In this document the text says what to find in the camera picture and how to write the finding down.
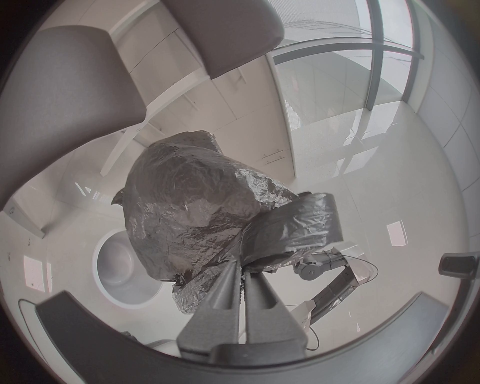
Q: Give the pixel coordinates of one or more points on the grey padded white chair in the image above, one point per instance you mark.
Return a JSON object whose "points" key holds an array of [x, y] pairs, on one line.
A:
{"points": [[56, 93]]}

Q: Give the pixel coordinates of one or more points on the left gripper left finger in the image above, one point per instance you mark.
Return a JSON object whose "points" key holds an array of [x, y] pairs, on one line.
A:
{"points": [[219, 318]]}

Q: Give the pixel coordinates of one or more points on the window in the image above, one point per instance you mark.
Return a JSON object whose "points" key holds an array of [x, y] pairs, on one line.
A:
{"points": [[318, 82]]}

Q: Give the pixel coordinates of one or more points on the black plastic bag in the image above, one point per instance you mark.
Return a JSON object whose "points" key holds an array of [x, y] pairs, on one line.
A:
{"points": [[187, 210]]}

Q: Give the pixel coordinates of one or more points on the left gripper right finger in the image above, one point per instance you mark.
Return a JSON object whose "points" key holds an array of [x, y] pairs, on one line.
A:
{"points": [[266, 318]]}

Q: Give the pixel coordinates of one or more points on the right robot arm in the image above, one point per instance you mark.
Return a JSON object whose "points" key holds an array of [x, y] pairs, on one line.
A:
{"points": [[333, 292]]}

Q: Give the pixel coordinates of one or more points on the beige cabinet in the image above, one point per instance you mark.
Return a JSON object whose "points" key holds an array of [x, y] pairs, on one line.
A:
{"points": [[243, 123]]}

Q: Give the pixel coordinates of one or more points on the white trash bin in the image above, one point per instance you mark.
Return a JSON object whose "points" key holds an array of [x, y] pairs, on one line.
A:
{"points": [[116, 270]]}

